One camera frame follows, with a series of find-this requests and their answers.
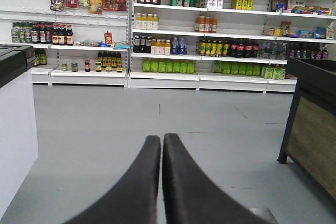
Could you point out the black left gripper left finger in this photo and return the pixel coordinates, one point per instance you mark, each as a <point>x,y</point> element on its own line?
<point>133,199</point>

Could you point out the white chest freezer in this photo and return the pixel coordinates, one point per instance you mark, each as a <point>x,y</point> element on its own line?
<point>19,145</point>

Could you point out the black wooden display stand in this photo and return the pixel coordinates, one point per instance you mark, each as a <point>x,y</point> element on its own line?
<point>309,137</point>

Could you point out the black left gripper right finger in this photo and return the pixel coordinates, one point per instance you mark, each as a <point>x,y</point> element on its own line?
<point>190,196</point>

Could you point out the white store shelving unit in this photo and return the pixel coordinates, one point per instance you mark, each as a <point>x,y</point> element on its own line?
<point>187,44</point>

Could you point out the metal floor socket plate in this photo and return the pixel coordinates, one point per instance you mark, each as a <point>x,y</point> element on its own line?
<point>265,214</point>

